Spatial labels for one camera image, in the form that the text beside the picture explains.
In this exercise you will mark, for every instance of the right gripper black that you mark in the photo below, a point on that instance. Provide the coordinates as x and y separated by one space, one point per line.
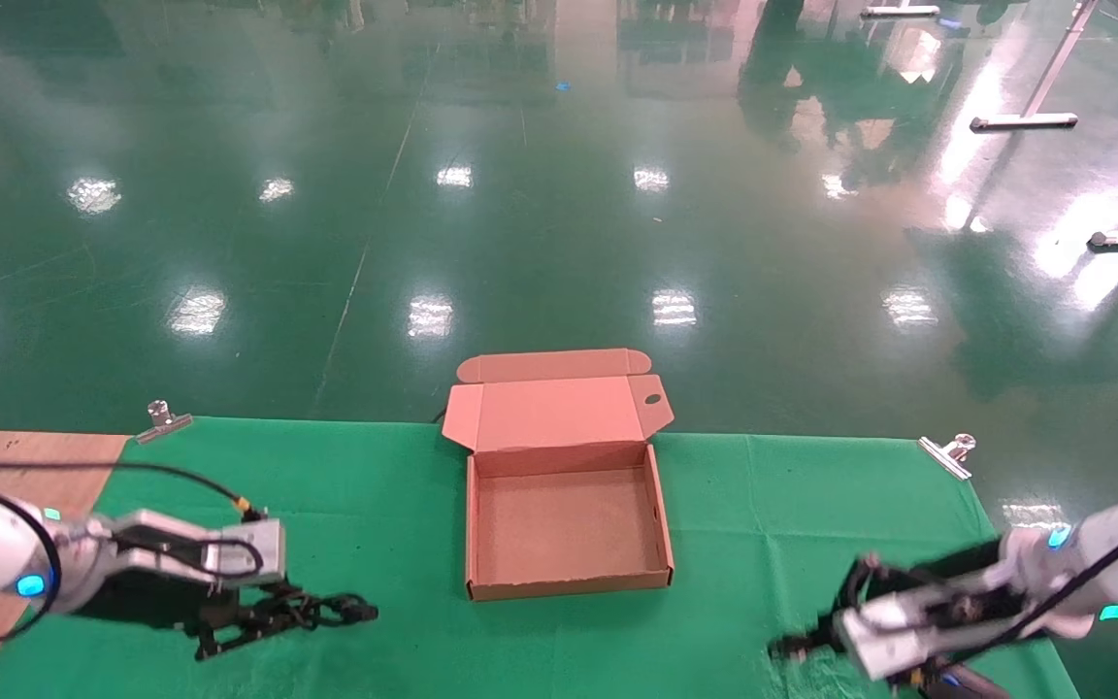
957 568

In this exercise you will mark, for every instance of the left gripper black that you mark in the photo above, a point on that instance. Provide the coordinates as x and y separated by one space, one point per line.
161 604

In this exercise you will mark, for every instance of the open brown cardboard box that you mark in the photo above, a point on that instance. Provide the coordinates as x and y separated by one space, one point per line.
559 524

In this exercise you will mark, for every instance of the green table cloth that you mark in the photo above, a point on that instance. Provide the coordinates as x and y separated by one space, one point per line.
404 544

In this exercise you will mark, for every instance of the silver binder clip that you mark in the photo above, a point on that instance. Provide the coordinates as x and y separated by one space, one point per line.
164 424
947 454

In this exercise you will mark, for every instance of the white table foot bar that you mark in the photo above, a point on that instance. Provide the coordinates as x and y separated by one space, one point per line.
899 13

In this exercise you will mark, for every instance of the left wrist grey camera box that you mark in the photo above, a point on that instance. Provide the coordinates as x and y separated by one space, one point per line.
263 549

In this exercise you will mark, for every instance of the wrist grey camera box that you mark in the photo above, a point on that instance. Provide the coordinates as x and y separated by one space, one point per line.
263 549
899 631

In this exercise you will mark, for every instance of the right wrist grey camera box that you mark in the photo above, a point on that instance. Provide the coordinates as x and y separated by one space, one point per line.
899 631

